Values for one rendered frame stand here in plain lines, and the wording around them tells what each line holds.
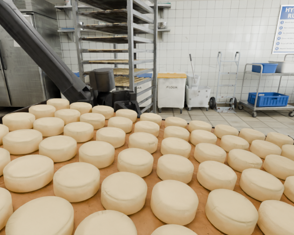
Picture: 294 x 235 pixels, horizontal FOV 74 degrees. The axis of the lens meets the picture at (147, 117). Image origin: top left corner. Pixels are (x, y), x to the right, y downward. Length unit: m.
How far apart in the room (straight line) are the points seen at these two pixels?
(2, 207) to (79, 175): 0.07
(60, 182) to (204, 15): 4.33
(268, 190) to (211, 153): 0.09
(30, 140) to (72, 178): 0.11
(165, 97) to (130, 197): 3.56
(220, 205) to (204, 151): 0.12
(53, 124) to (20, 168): 0.13
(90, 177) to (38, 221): 0.07
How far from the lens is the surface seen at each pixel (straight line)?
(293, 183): 0.33
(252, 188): 0.29
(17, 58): 4.21
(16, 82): 4.32
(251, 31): 4.68
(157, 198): 0.21
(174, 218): 0.21
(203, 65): 4.40
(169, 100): 3.76
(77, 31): 1.72
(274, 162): 0.37
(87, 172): 0.24
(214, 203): 0.23
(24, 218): 0.20
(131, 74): 1.49
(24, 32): 0.65
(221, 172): 0.28
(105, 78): 0.58
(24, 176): 0.25
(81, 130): 0.34
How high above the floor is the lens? 1.11
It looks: 18 degrees down
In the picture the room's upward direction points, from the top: straight up
